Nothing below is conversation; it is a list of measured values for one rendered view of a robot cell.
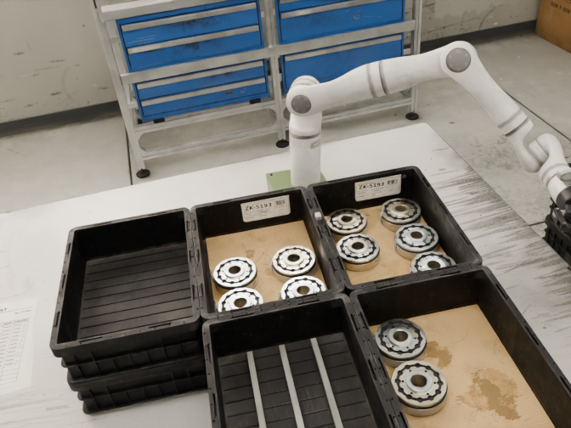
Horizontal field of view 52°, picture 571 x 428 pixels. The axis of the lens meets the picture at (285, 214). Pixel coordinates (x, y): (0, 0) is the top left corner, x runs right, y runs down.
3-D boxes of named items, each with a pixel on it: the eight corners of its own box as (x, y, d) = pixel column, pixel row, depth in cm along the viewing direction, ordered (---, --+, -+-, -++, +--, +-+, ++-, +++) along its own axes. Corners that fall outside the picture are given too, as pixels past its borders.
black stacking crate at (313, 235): (198, 242, 156) (190, 207, 149) (308, 222, 159) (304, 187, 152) (212, 358, 125) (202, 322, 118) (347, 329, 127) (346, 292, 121)
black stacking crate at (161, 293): (83, 263, 153) (70, 229, 146) (197, 242, 156) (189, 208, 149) (67, 388, 122) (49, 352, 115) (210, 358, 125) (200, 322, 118)
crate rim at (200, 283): (191, 213, 150) (189, 205, 149) (305, 192, 153) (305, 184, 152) (203, 329, 119) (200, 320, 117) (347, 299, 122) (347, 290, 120)
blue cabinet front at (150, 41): (142, 121, 321) (115, 19, 287) (269, 95, 332) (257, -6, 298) (142, 123, 319) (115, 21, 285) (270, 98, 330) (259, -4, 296)
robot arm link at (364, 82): (377, 69, 151) (380, 55, 158) (279, 93, 160) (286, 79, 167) (386, 101, 155) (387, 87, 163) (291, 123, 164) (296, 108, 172)
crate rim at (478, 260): (306, 192, 153) (305, 184, 152) (415, 171, 156) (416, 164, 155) (347, 299, 122) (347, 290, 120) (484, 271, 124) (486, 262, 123)
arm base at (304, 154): (285, 177, 184) (284, 128, 174) (312, 171, 187) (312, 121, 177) (298, 192, 177) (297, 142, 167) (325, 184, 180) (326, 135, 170)
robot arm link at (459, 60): (533, 115, 143) (529, 111, 151) (460, 32, 143) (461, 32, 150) (501, 140, 147) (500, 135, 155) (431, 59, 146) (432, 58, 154)
